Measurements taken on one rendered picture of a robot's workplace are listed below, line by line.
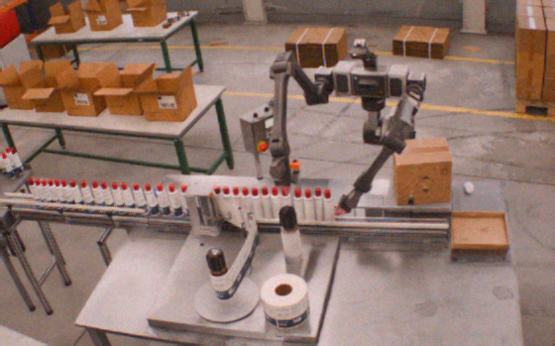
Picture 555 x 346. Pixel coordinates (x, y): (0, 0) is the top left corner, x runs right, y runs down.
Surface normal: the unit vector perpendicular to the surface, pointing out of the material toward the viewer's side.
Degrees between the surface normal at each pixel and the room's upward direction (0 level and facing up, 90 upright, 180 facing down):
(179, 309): 0
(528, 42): 90
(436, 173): 90
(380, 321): 0
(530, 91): 93
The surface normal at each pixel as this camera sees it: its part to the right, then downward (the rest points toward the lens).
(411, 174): -0.07, 0.54
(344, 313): -0.13, -0.84
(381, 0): -0.37, 0.54
